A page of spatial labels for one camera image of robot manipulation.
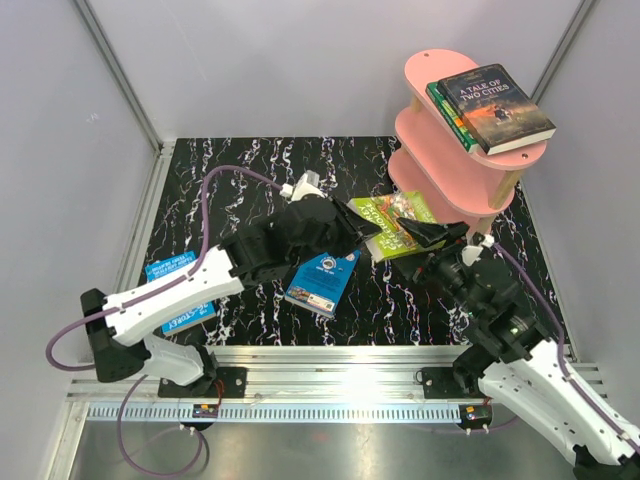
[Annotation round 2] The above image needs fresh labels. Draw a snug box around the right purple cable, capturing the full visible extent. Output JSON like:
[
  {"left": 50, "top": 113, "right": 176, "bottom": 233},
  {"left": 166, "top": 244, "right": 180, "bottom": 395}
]
[{"left": 492, "top": 242, "right": 640, "bottom": 451}]

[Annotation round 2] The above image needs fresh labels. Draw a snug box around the pink three-tier shelf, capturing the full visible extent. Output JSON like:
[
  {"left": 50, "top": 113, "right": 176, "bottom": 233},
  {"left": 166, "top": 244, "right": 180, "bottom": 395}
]
[{"left": 388, "top": 49, "right": 546, "bottom": 233}]

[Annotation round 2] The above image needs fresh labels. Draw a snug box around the slotted cable duct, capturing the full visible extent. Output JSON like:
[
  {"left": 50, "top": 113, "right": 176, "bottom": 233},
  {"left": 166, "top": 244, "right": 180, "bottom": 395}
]
[{"left": 87, "top": 402, "right": 461, "bottom": 424}]

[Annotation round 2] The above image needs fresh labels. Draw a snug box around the purple cable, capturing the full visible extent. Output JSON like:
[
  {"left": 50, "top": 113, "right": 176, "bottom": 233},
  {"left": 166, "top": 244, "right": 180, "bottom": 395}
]
[
  {"left": 45, "top": 166, "right": 286, "bottom": 475},
  {"left": 492, "top": 242, "right": 640, "bottom": 451}
]

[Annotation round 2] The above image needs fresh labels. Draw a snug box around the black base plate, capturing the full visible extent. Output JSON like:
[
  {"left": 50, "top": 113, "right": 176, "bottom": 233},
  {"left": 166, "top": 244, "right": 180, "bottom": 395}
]
[
  {"left": 157, "top": 366, "right": 248, "bottom": 399},
  {"left": 416, "top": 366, "right": 483, "bottom": 400}
]

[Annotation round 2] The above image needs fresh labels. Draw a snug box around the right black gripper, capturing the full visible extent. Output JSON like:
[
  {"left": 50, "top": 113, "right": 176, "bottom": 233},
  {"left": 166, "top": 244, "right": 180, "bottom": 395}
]
[{"left": 384, "top": 216, "right": 486, "bottom": 320}]

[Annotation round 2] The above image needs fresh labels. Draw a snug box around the green 104-storey treehouse book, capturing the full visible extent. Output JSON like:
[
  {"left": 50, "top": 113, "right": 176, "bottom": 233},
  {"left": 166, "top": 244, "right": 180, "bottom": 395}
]
[{"left": 426, "top": 82, "right": 479, "bottom": 154}]

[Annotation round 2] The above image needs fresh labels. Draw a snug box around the blue 26-storey treehouse book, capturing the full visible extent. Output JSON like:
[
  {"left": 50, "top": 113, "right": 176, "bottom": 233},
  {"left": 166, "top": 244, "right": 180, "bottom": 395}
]
[{"left": 144, "top": 251, "right": 216, "bottom": 337}]

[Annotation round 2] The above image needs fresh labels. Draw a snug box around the aluminium rail frame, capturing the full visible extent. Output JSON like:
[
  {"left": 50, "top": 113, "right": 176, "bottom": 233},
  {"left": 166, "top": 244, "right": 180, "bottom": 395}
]
[{"left": 44, "top": 0, "right": 640, "bottom": 480}]

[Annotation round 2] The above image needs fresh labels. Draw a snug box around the dark Tale of Two Cities book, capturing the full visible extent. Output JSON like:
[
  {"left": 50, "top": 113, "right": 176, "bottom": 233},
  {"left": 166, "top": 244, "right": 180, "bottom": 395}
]
[{"left": 437, "top": 63, "right": 556, "bottom": 156}]

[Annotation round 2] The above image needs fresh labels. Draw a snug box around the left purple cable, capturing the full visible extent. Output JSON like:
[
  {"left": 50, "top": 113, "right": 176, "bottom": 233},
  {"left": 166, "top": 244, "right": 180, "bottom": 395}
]
[{"left": 45, "top": 166, "right": 286, "bottom": 475}]

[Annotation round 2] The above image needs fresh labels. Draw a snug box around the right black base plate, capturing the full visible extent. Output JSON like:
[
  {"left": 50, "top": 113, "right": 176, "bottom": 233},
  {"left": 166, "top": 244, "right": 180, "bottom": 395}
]
[{"left": 416, "top": 366, "right": 483, "bottom": 400}]

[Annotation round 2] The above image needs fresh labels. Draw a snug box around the lime 65-storey treehouse book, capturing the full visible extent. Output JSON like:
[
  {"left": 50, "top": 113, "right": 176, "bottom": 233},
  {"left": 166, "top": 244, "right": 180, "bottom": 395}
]
[{"left": 348, "top": 191, "right": 436, "bottom": 263}]

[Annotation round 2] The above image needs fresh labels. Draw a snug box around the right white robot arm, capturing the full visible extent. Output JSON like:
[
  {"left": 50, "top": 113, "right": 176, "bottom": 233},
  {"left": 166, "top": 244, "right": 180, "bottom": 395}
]
[{"left": 398, "top": 218, "right": 639, "bottom": 479}]

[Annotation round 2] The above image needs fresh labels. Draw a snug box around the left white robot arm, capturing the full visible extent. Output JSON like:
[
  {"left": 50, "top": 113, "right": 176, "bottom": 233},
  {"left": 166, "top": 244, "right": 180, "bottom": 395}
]
[{"left": 81, "top": 195, "right": 381, "bottom": 397}]

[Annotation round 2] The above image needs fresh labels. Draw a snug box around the black marble pattern mat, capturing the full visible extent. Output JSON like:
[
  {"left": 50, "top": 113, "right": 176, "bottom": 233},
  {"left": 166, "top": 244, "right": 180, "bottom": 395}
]
[{"left": 122, "top": 137, "right": 571, "bottom": 347}]

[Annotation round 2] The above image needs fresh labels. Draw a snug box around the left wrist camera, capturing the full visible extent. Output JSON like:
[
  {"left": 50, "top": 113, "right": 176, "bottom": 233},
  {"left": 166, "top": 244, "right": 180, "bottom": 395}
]
[{"left": 279, "top": 170, "right": 326, "bottom": 202}]

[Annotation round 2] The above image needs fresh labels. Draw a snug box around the blue paperback book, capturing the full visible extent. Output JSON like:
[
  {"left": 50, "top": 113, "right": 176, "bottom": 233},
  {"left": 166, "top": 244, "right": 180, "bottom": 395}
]
[{"left": 284, "top": 251, "right": 360, "bottom": 318}]

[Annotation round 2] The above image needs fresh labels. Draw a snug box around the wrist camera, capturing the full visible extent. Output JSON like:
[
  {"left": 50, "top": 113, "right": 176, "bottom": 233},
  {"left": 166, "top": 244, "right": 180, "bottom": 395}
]
[
  {"left": 279, "top": 170, "right": 326, "bottom": 202},
  {"left": 461, "top": 232, "right": 495, "bottom": 267}
]

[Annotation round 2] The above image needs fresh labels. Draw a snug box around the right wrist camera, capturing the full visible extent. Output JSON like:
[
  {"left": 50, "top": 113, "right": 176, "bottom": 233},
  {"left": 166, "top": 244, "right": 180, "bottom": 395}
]
[{"left": 461, "top": 232, "right": 495, "bottom": 267}]

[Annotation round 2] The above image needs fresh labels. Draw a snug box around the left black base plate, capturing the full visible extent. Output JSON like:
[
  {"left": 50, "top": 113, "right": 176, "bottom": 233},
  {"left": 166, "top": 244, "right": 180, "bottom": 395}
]
[{"left": 157, "top": 366, "right": 248, "bottom": 399}]

